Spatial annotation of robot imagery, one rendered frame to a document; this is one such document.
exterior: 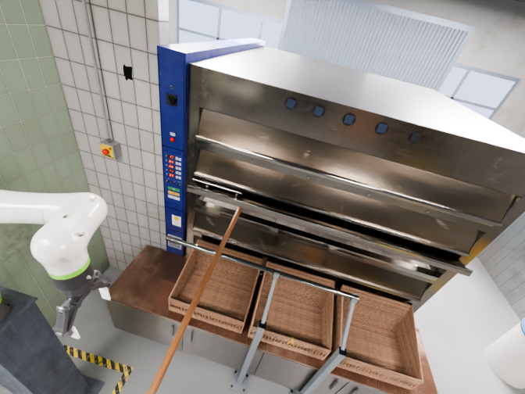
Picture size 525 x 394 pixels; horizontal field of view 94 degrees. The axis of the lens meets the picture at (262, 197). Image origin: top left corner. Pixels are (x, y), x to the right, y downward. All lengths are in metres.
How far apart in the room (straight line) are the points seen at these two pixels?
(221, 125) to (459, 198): 1.40
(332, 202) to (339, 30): 3.20
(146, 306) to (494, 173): 2.25
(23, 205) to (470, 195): 1.91
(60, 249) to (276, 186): 1.16
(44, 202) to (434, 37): 4.57
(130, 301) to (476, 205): 2.27
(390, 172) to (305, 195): 0.50
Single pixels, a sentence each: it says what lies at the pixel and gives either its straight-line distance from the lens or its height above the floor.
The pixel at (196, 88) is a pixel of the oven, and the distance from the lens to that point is 1.51.
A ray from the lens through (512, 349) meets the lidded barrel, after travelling 3.62.
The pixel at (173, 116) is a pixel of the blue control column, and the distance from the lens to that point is 1.59.
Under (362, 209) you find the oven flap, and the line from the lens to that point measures 1.66.
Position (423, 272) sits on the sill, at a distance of 2.11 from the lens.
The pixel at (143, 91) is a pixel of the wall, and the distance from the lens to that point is 1.69.
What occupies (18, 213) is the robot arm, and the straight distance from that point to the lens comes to 0.93.
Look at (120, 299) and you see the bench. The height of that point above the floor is 0.58.
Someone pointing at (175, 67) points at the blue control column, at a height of 2.07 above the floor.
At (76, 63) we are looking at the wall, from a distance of 1.93.
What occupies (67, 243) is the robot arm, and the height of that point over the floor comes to 1.85.
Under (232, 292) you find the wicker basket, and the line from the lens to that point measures 2.11.
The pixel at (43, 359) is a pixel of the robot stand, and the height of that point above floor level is 0.80.
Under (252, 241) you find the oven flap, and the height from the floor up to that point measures 0.99.
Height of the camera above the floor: 2.37
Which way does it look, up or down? 36 degrees down
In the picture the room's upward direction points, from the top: 14 degrees clockwise
